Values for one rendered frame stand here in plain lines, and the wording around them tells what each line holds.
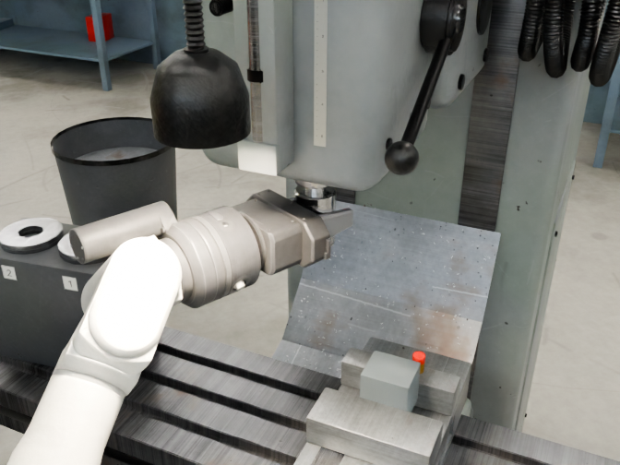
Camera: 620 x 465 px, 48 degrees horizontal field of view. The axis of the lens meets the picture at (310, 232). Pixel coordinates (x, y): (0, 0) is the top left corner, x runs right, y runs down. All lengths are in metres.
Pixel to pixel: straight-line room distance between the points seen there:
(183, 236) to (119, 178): 1.97
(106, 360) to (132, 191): 2.07
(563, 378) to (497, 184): 1.57
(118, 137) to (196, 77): 2.57
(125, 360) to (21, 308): 0.51
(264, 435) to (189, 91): 0.59
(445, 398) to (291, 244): 0.30
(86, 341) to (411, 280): 0.68
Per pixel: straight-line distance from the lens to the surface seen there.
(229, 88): 0.50
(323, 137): 0.64
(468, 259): 1.15
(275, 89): 0.61
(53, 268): 1.03
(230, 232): 0.68
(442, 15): 0.69
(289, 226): 0.71
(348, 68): 0.61
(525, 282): 1.18
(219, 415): 1.01
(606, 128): 4.26
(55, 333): 1.10
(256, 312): 2.78
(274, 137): 0.62
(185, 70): 0.50
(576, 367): 2.67
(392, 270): 1.18
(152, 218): 0.69
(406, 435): 0.83
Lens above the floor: 1.60
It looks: 29 degrees down
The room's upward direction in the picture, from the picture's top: straight up
